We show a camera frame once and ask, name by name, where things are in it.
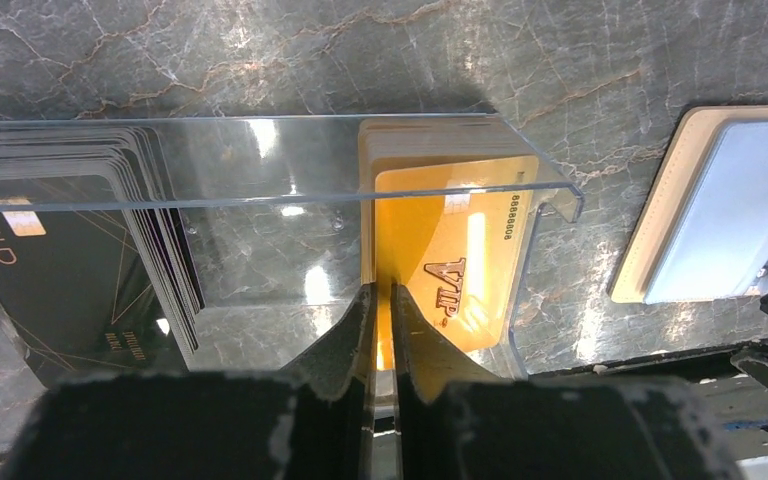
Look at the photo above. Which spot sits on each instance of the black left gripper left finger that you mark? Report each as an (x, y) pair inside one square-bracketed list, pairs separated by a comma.
[(311, 419)]

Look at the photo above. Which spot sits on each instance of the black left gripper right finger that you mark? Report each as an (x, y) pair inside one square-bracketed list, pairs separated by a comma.
[(457, 420)]

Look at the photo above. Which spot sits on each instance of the clear acrylic card tray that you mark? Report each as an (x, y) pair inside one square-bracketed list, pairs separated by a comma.
[(272, 212)]

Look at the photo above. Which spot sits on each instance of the black VIP card stack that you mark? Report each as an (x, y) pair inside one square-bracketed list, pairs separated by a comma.
[(96, 271)]

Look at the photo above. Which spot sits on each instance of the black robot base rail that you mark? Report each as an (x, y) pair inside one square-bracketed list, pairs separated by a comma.
[(720, 412)]

